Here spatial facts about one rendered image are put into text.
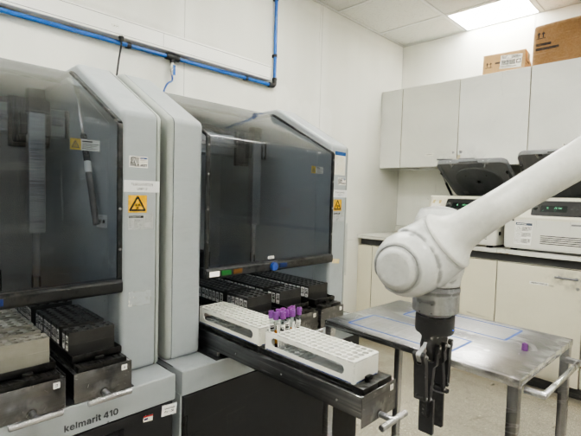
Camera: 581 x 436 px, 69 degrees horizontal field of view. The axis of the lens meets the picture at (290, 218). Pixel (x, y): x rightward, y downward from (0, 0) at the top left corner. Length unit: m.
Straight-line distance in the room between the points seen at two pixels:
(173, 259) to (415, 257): 0.80
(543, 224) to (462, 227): 2.51
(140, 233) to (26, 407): 0.47
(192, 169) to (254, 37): 1.87
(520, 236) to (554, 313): 0.52
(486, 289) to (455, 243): 2.65
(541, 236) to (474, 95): 1.23
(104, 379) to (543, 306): 2.71
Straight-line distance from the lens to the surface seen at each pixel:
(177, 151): 1.27
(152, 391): 1.25
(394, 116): 4.03
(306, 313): 1.55
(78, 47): 2.43
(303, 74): 3.33
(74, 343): 1.20
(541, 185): 0.74
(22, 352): 1.17
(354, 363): 0.99
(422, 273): 0.66
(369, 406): 1.01
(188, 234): 1.29
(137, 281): 1.24
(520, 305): 3.28
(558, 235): 3.18
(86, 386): 1.16
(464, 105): 3.75
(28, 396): 1.12
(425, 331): 0.89
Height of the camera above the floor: 1.23
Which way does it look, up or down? 3 degrees down
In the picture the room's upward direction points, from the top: 2 degrees clockwise
